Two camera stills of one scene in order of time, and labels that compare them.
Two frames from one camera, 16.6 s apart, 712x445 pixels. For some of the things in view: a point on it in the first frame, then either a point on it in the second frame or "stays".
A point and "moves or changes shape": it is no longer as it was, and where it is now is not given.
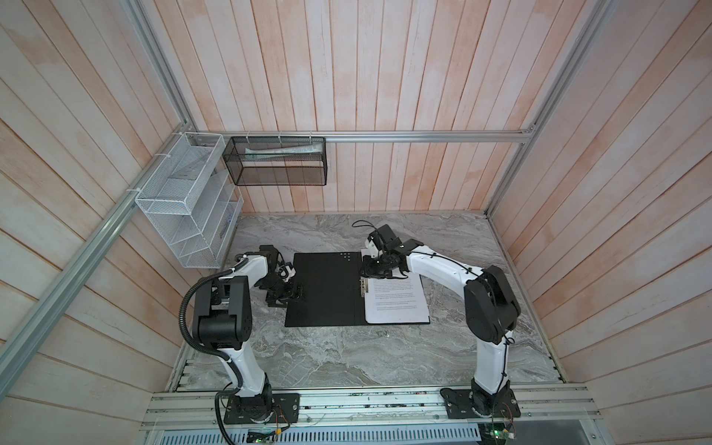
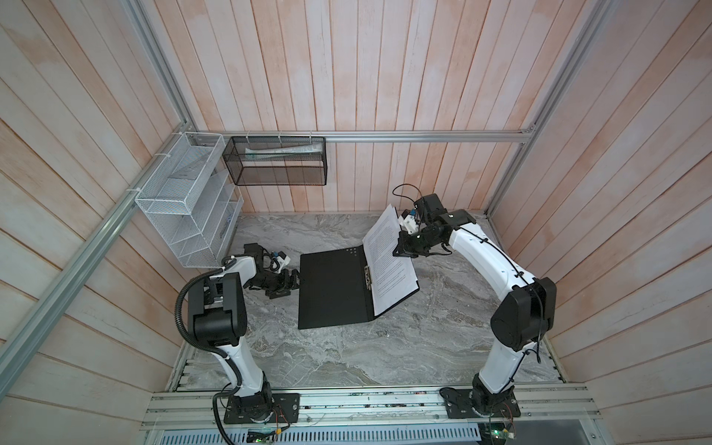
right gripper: [367, 270] → [402, 248]
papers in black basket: [254, 153] stays
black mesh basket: [277, 160] stays
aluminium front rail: [542, 406] stays
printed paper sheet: [397, 299] moves or changes shape
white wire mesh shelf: [194, 200] stays
